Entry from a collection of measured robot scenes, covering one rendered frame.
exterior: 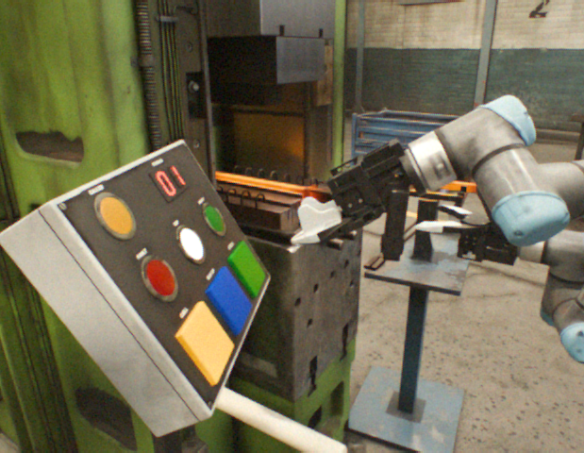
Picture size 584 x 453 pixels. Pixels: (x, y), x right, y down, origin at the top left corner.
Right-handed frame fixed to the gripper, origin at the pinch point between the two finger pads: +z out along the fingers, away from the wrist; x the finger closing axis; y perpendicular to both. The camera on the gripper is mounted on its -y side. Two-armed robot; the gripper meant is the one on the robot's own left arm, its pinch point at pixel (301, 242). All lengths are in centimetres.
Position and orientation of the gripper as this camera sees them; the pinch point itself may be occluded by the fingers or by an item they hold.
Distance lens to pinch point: 69.5
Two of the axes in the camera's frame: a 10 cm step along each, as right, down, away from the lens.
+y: -5.0, -8.3, -2.6
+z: -8.6, 4.2, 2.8
